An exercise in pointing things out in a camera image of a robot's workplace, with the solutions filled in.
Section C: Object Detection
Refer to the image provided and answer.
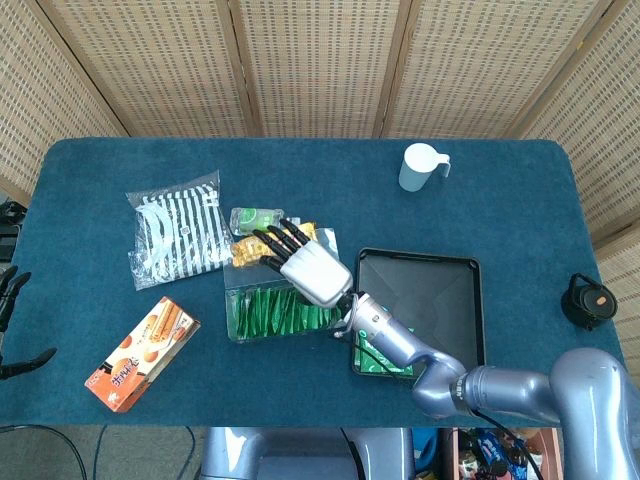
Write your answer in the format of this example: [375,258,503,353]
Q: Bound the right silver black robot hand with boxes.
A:
[252,218,354,308]

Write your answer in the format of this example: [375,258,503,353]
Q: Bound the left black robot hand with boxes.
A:
[0,266,58,381]

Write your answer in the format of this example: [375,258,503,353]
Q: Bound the clear box green packets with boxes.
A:
[222,227,352,344]

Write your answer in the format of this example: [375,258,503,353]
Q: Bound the green snack packet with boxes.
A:
[353,327,416,377]

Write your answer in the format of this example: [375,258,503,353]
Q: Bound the black square plastic tray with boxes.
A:
[352,247,488,385]

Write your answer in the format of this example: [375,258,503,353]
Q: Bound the striped pouch in clear bag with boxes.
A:
[125,170,235,292]

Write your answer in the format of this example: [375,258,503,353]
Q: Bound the orange biscuit box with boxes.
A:
[83,295,202,414]

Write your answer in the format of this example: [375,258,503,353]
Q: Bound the dark equipment beside table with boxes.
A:
[0,198,27,262]

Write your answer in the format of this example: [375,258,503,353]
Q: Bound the gold snack bar package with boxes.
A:
[230,221,318,269]

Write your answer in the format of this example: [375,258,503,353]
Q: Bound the small clear green-label bottle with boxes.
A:
[229,206,302,237]

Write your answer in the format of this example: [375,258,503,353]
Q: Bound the blue felt table cover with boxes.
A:
[0,137,626,429]

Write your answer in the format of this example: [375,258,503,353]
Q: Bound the blue-grey robot torso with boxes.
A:
[198,426,416,480]

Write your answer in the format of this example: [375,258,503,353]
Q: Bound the woven rattan folding screen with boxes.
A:
[0,0,640,361]

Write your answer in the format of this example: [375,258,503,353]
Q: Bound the wooden crate of snacks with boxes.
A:
[438,427,564,480]

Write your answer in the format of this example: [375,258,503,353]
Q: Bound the black round device orange button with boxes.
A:
[560,272,619,332]

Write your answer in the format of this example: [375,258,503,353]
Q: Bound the white mug with handle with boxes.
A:
[398,142,452,193]

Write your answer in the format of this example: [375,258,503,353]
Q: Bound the black floor cable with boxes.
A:
[0,423,89,480]

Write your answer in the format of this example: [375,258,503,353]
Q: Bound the blue floor cable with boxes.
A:
[91,425,110,480]

